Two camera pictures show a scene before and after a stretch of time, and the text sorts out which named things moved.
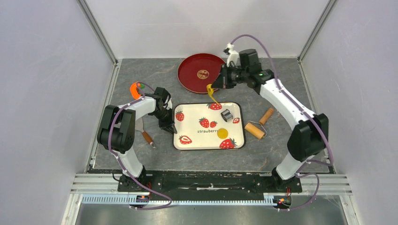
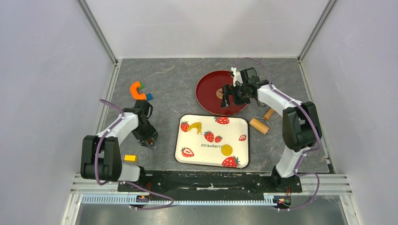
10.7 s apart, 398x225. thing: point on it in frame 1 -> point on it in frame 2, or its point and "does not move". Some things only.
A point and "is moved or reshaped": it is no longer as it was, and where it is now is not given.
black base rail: x=205 y=183 does not move
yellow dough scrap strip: x=210 y=90 -> x=197 y=125
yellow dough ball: x=222 y=133 -> x=226 y=150
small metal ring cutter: x=226 y=115 -> x=261 y=104
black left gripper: x=168 y=126 -> x=152 y=133
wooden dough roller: x=256 y=129 is moved or reshaped
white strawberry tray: x=206 y=126 is moved or reshaped
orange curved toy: x=133 y=91 does not move
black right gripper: x=222 y=81 -> x=229 y=90
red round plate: x=196 y=71 -> x=209 y=93
